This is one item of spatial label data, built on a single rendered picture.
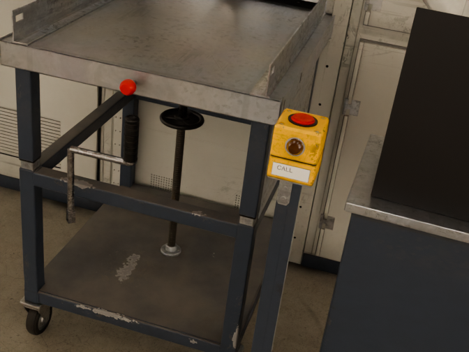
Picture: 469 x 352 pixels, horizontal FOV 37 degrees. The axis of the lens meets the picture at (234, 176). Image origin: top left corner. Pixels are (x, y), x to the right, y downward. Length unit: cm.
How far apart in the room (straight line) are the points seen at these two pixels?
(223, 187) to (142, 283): 52
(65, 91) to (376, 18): 103
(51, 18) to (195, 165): 81
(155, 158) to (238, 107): 96
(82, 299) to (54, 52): 68
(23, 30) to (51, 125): 88
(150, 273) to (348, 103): 75
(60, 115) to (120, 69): 96
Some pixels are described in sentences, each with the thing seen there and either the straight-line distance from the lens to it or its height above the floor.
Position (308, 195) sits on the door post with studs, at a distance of 222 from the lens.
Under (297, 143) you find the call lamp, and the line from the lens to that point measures 112.
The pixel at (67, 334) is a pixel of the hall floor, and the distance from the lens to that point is 202.
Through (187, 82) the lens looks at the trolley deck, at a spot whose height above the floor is 84.
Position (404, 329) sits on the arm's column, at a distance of 139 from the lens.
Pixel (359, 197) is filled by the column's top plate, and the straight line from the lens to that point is 127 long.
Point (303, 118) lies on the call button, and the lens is 115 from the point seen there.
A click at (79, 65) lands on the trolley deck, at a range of 149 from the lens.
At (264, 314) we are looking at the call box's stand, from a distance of 136.
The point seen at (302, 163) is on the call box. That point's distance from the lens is 115.
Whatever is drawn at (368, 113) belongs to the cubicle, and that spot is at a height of 59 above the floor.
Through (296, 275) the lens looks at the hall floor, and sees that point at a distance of 231.
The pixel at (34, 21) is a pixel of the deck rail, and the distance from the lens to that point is 162.
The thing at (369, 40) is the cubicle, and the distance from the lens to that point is 200.
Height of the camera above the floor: 136
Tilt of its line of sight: 29 degrees down
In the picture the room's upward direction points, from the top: 7 degrees clockwise
